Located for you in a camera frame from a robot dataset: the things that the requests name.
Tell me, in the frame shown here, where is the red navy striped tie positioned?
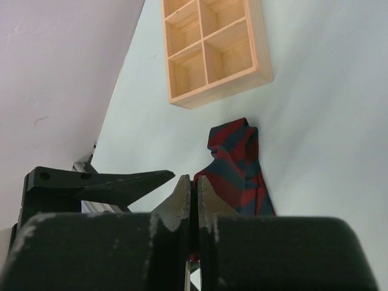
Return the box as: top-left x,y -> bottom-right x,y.
187,117 -> 276,263

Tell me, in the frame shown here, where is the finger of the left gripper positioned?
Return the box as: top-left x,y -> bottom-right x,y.
9,166 -> 175,248

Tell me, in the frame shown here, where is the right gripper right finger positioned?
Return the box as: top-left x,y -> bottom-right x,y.
198,176 -> 378,290

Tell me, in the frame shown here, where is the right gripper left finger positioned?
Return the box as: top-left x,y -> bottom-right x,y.
5,175 -> 191,290

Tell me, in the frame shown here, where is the wooden compartment tray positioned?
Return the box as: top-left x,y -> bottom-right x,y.
162,0 -> 273,109

